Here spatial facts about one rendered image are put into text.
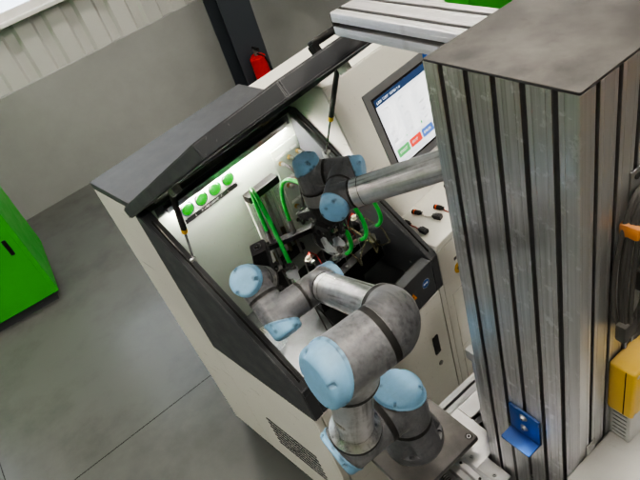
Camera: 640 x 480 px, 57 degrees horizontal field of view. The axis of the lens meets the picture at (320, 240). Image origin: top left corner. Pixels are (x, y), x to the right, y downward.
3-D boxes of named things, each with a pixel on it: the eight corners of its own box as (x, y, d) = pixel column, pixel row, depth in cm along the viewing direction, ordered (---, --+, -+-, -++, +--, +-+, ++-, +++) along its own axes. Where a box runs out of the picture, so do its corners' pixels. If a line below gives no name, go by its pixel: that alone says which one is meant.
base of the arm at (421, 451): (456, 436, 146) (451, 413, 140) (413, 478, 141) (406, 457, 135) (413, 402, 157) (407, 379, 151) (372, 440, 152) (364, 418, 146)
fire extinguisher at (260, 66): (270, 105, 562) (250, 51, 529) (262, 101, 572) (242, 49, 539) (284, 96, 568) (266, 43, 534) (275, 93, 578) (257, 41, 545)
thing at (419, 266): (324, 413, 192) (310, 384, 182) (314, 407, 195) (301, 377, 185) (436, 291, 219) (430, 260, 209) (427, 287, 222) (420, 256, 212)
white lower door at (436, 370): (368, 515, 233) (322, 418, 191) (364, 511, 234) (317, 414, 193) (462, 397, 261) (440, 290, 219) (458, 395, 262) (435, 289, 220)
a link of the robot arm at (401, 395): (442, 416, 140) (433, 383, 132) (399, 452, 137) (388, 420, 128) (410, 387, 149) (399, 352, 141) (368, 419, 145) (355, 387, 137)
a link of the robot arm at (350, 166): (364, 195, 156) (324, 200, 159) (369, 170, 164) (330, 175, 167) (356, 171, 151) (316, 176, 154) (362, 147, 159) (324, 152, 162)
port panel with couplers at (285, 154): (300, 221, 230) (275, 154, 211) (294, 218, 233) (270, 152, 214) (323, 202, 236) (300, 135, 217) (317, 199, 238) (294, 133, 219)
